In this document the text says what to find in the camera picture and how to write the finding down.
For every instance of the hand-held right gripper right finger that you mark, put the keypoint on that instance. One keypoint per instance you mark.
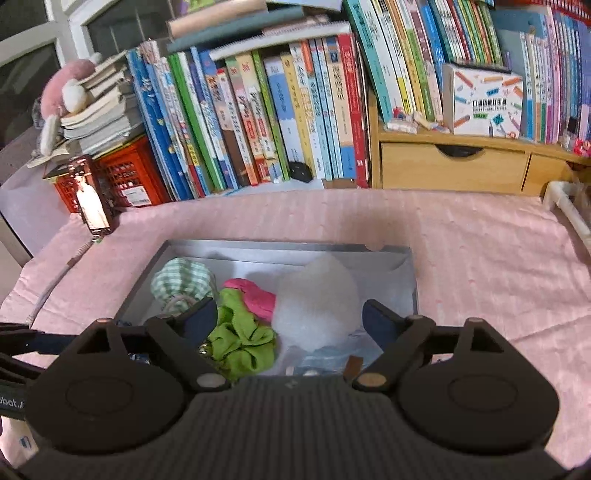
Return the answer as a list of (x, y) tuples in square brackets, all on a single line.
[(381, 323)]

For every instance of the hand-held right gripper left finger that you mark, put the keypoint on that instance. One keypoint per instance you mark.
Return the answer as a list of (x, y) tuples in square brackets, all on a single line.
[(199, 321)]

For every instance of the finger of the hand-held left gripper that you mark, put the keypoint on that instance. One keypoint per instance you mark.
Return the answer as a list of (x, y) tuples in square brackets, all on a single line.
[(41, 345)]

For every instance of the green checked scrunchie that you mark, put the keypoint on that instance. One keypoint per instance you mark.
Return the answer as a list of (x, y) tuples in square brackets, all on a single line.
[(182, 281)]

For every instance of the green fabric toy with bell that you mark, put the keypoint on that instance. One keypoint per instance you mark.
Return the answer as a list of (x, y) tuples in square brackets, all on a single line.
[(240, 341)]

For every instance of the pink fabric piece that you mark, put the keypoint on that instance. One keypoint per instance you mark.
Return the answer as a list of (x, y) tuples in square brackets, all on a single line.
[(254, 297)]

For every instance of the white plush toy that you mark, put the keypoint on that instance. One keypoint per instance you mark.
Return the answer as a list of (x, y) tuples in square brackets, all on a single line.
[(318, 304)]

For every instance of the blue patterned scrunchie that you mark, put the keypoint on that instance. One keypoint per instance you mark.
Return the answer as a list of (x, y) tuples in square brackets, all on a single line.
[(137, 358)]

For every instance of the grey cardboard box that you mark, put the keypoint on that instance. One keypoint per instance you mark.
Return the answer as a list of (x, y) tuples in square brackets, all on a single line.
[(286, 263)]

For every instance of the pink tablecloth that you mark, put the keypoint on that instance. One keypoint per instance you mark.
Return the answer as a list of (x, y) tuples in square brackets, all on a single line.
[(485, 258)]

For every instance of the standing photo card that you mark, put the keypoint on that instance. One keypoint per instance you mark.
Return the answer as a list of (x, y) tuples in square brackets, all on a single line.
[(92, 198)]

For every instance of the red plastic crate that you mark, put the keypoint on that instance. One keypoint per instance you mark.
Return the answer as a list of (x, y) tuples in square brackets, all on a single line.
[(129, 177)]

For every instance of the small black object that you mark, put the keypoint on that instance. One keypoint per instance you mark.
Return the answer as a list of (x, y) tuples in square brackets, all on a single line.
[(301, 171)]

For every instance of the wooden drawer organizer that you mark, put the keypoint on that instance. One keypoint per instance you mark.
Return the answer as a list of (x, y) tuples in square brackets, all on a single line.
[(452, 161)]

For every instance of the row of tall picture books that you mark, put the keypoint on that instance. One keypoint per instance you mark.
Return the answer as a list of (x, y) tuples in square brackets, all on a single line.
[(258, 120)]

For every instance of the white pipe rack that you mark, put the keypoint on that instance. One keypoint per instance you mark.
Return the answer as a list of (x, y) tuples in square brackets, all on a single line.
[(570, 207)]

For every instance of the stack of worn paperback books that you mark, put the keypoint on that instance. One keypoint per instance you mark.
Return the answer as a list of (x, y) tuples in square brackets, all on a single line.
[(104, 110)]

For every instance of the white pencil print box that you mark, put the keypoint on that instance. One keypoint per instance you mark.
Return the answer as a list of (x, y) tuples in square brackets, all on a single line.
[(485, 101)]

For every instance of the pink plush bunny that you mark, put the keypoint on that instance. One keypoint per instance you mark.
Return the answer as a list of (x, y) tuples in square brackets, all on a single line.
[(64, 94)]

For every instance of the pile of flat-lying books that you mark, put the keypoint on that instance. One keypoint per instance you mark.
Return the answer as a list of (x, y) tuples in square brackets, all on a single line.
[(249, 23)]

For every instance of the row of thin colourful books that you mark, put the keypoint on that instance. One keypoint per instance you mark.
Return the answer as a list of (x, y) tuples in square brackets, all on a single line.
[(545, 69)]

